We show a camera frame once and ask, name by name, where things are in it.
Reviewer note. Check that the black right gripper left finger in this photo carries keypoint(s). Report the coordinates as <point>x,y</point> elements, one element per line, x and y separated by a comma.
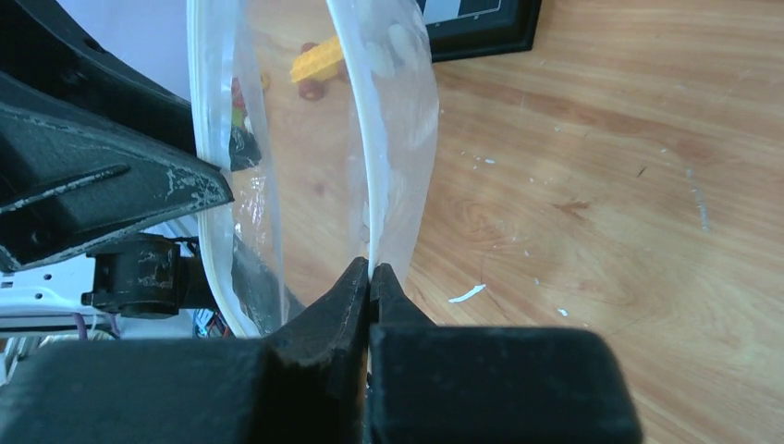
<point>304,383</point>

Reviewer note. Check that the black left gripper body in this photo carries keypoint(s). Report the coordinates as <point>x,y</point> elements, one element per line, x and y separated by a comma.
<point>93,154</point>

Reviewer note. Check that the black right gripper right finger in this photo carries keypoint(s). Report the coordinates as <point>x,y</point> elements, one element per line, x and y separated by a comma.
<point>432,384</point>

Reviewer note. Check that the clear dotted zip bag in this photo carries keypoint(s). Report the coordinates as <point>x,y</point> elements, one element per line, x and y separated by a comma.
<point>315,184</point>

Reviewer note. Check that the yellow toy brick car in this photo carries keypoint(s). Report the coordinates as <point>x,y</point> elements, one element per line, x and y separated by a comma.
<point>316,66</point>

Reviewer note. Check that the black white checkerboard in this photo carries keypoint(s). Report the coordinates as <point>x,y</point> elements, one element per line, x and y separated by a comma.
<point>463,29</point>

